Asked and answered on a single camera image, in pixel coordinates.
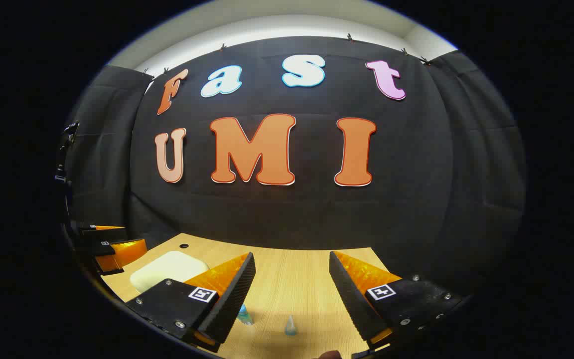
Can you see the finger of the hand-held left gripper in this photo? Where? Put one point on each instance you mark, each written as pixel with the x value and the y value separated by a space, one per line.
pixel 102 234
pixel 122 253

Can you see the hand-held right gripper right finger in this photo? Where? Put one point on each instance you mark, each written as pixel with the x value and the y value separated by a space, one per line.
pixel 349 299

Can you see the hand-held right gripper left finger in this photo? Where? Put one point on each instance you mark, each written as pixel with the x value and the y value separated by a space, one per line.
pixel 234 299

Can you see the blue skin care bottle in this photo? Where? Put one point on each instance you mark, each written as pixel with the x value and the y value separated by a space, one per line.
pixel 244 315

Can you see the pale yellow suitcase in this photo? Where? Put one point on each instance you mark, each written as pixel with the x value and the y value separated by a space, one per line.
pixel 167 269

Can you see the white and blue tube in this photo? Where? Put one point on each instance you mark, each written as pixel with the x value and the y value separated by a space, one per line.
pixel 290 326

